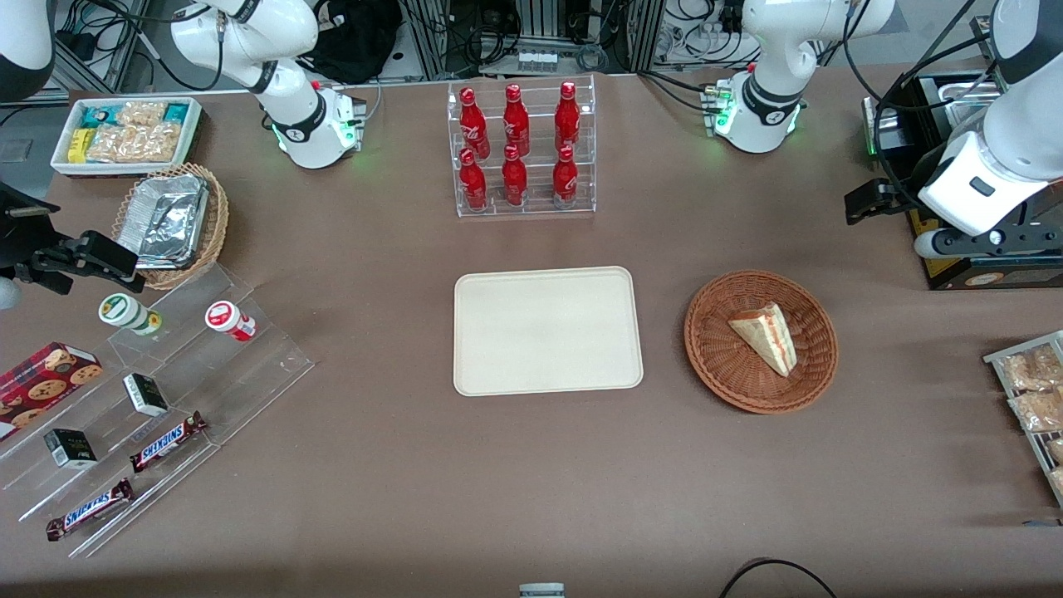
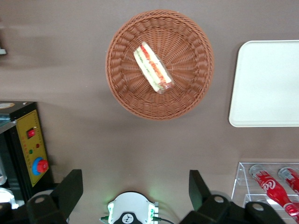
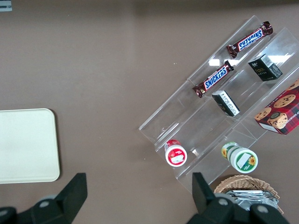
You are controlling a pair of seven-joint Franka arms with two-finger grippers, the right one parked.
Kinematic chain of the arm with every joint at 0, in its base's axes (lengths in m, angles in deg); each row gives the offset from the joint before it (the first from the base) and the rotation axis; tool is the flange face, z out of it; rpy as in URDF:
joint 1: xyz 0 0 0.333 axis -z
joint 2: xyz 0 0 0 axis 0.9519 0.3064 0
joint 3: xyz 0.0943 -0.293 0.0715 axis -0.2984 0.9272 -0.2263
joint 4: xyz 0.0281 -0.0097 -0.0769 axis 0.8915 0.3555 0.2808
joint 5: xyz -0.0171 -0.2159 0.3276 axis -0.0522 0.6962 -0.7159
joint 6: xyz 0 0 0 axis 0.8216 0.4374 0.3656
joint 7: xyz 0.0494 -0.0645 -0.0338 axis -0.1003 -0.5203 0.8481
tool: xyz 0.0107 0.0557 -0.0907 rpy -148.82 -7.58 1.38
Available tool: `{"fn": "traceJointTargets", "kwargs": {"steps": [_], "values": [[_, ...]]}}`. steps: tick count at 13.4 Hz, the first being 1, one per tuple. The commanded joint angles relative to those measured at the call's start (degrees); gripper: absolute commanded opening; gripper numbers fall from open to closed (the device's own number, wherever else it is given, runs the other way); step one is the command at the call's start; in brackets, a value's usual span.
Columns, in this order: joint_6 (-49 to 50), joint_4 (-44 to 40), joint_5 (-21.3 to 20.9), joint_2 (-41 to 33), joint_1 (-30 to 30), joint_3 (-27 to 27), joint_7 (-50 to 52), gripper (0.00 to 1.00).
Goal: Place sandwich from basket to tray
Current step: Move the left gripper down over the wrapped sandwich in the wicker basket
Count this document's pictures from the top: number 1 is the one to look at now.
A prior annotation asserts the black food warmer machine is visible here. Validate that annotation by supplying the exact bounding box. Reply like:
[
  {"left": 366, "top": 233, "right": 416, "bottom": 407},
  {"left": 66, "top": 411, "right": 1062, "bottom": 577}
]
[{"left": 861, "top": 70, "right": 1063, "bottom": 292}]

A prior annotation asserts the aluminium foil container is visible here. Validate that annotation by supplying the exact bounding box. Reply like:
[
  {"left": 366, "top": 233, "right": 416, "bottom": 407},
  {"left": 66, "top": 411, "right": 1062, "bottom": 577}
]
[{"left": 115, "top": 174, "right": 210, "bottom": 272}]

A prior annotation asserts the light oval wicker basket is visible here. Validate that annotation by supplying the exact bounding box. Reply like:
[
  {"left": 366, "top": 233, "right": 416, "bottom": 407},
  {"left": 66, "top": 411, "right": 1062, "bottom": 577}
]
[{"left": 111, "top": 162, "right": 230, "bottom": 292}]

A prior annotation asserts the clear acrylic stepped display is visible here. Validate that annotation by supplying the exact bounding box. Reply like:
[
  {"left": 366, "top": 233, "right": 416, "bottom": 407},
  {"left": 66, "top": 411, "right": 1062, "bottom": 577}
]
[{"left": 0, "top": 264, "right": 316, "bottom": 559}]

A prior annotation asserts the black bag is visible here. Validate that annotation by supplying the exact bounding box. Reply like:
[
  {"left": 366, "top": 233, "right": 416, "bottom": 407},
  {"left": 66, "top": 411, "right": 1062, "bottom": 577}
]
[{"left": 301, "top": 0, "right": 404, "bottom": 85}]

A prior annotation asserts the clear acrylic bottle rack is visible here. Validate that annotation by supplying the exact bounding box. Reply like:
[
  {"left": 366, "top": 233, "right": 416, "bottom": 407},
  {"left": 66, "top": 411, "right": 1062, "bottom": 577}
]
[{"left": 446, "top": 75, "right": 598, "bottom": 219}]

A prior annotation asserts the red soda bottle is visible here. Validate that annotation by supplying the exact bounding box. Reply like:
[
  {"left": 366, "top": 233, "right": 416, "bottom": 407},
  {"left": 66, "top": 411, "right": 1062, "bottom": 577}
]
[
  {"left": 459, "top": 87, "right": 491, "bottom": 160},
  {"left": 555, "top": 81, "right": 581, "bottom": 154},
  {"left": 458, "top": 149, "right": 488, "bottom": 212},
  {"left": 552, "top": 146, "right": 580, "bottom": 210},
  {"left": 503, "top": 84, "right": 531, "bottom": 157},
  {"left": 502, "top": 145, "right": 529, "bottom": 208}
]

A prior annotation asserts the Snickers chocolate bar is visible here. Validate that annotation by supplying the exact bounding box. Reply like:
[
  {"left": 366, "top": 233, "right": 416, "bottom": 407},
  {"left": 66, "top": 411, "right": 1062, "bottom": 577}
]
[
  {"left": 46, "top": 478, "right": 135, "bottom": 542},
  {"left": 129, "top": 411, "right": 208, "bottom": 474}
]

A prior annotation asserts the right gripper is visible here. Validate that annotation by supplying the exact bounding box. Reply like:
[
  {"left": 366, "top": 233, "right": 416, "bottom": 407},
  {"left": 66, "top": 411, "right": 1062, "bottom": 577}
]
[{"left": 0, "top": 181, "right": 147, "bottom": 297}]

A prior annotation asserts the black cable loop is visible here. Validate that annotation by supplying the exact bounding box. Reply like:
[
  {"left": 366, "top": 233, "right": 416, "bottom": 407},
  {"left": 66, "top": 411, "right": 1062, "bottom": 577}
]
[{"left": 718, "top": 558, "right": 840, "bottom": 598}]

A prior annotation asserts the green lid white cup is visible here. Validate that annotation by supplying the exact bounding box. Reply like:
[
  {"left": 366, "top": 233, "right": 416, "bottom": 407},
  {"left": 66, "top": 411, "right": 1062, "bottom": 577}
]
[{"left": 98, "top": 293, "right": 164, "bottom": 337}]

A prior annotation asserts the small clear rice cracker pack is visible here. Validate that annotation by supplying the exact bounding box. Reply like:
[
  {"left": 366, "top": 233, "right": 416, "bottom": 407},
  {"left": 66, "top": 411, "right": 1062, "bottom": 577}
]
[{"left": 115, "top": 100, "right": 169, "bottom": 128}]

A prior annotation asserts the brown round wicker basket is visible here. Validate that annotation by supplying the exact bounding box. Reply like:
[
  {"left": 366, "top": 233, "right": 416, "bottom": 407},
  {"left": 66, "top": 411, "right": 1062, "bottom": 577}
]
[{"left": 683, "top": 270, "right": 839, "bottom": 415}]

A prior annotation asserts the grey wire rack tray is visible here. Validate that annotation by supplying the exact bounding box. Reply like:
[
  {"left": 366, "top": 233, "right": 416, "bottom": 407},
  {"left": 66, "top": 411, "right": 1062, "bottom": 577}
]
[{"left": 983, "top": 330, "right": 1063, "bottom": 509}]

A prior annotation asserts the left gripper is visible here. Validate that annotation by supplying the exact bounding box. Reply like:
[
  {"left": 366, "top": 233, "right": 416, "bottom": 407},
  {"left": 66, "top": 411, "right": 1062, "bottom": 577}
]
[{"left": 845, "top": 177, "right": 926, "bottom": 227}]

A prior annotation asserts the red lid white cup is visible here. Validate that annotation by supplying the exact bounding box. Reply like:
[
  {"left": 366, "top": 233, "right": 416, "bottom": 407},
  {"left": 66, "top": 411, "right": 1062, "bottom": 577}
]
[{"left": 205, "top": 301, "right": 257, "bottom": 343}]

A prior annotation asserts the triangular sandwich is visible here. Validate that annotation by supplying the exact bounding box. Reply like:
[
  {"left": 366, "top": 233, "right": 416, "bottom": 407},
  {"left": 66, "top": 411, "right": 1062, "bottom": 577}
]
[{"left": 727, "top": 301, "right": 799, "bottom": 379}]

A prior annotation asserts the small black box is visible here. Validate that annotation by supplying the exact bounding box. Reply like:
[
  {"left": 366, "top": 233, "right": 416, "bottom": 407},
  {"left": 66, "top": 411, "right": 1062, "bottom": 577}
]
[
  {"left": 122, "top": 373, "right": 170, "bottom": 418},
  {"left": 43, "top": 428, "right": 99, "bottom": 471}
]

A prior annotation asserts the large clear rice cracker pack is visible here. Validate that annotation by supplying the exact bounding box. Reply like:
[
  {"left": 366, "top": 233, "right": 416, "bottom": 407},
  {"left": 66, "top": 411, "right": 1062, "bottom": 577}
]
[{"left": 86, "top": 122, "right": 184, "bottom": 164}]

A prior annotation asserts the red cookie box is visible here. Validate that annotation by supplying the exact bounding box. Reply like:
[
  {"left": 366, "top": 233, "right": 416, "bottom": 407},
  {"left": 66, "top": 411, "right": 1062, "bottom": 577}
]
[{"left": 0, "top": 341, "right": 105, "bottom": 443}]

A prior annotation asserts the white snack bin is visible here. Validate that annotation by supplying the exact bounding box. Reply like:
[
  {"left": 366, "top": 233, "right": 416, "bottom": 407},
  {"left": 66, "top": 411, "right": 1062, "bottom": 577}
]
[{"left": 50, "top": 96, "right": 205, "bottom": 180}]

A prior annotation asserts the steel warmer pan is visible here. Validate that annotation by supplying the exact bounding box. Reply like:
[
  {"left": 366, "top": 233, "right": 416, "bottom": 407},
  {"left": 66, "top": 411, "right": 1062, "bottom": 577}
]
[{"left": 932, "top": 75, "right": 1011, "bottom": 107}]

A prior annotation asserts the cream plastic tray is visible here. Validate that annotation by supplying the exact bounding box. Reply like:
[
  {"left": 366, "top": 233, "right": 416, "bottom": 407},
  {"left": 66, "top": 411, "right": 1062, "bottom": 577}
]
[{"left": 453, "top": 266, "right": 645, "bottom": 398}]

